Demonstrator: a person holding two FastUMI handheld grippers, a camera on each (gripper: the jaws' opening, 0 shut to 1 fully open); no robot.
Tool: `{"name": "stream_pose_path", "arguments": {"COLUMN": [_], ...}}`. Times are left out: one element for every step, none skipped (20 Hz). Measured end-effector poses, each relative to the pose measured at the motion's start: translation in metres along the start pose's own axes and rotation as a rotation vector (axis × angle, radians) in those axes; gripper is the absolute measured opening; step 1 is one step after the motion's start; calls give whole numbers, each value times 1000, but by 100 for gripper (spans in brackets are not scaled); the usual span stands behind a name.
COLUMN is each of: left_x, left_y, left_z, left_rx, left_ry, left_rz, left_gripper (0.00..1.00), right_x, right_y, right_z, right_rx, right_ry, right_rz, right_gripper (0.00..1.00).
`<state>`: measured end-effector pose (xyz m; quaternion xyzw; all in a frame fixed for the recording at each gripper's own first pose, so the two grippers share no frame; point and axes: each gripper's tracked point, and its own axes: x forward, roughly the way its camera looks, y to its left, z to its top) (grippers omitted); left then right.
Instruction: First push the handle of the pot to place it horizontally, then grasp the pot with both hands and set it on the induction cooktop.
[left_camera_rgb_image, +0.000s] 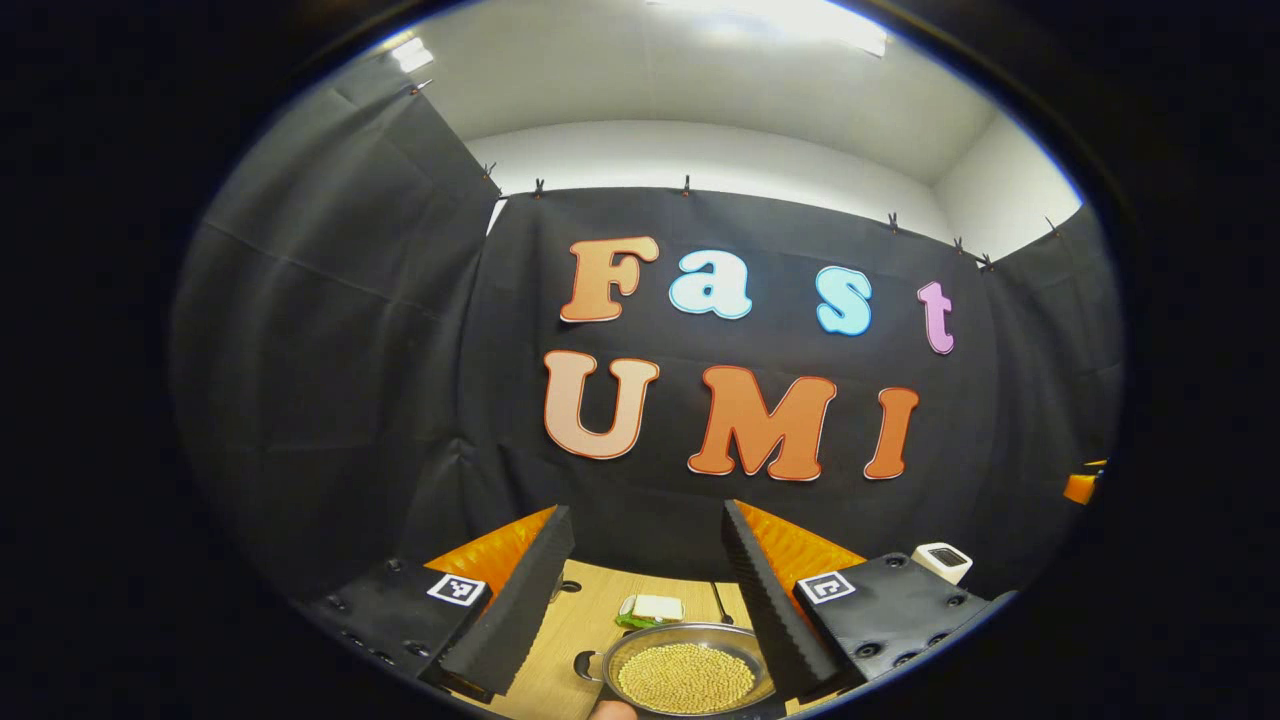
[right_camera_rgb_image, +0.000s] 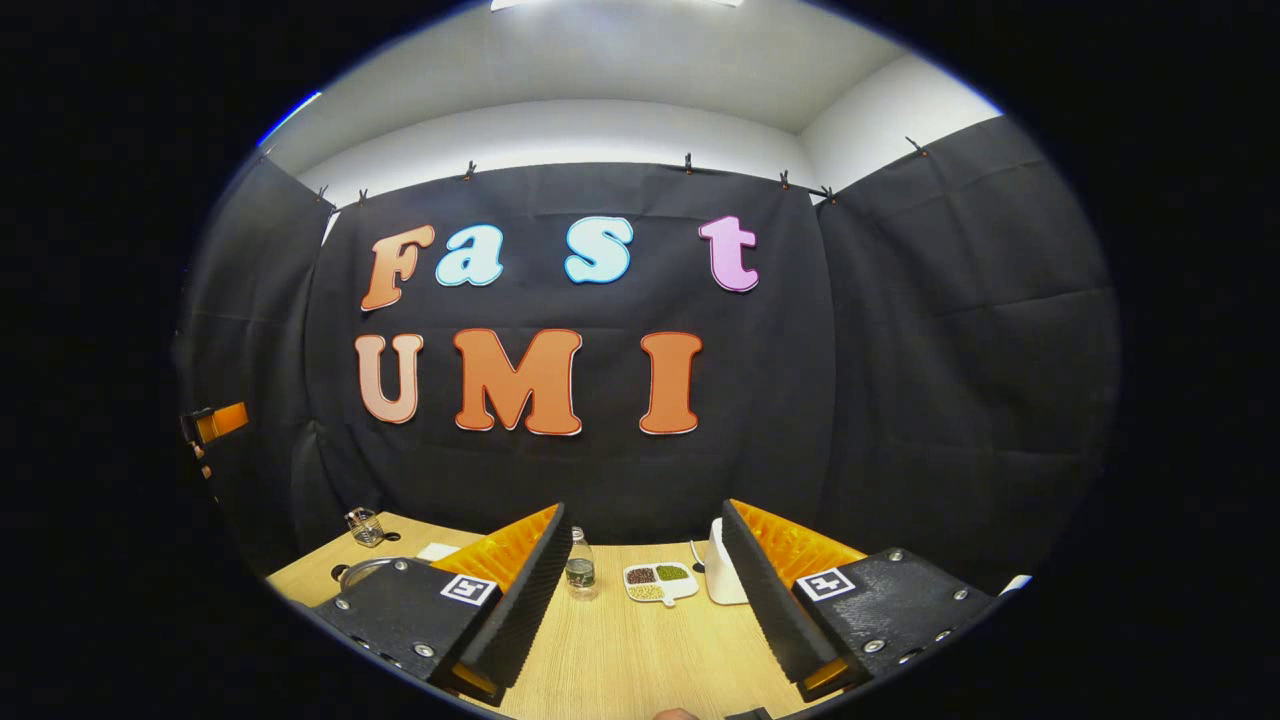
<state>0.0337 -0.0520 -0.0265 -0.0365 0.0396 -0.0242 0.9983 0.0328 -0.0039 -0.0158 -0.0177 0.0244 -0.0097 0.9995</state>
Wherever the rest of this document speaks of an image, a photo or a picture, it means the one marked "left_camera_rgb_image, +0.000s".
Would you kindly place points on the white box appliance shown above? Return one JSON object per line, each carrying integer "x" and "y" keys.
{"x": 942, "y": 562}

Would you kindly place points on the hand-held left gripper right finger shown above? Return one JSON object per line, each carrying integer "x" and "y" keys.
{"x": 770, "y": 600}

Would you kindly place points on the sandwich with lettuce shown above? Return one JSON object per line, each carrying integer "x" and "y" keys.
{"x": 655, "y": 607}

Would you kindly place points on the pile of yellow soybeans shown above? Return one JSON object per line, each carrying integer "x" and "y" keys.
{"x": 685, "y": 678}

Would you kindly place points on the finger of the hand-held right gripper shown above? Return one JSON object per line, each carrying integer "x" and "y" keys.
{"x": 1080, "y": 487}

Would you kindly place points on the small ceiling light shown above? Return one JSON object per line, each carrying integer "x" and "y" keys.
{"x": 412, "y": 54}

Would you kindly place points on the row of black cloth clips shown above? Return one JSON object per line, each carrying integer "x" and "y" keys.
{"x": 686, "y": 186}

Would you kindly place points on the black backdrop cloth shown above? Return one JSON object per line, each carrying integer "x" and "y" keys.
{"x": 380, "y": 330}

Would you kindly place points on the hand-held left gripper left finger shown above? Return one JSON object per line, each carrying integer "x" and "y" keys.
{"x": 520, "y": 600}

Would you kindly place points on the large ceiling light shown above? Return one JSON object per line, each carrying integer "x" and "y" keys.
{"x": 790, "y": 20}

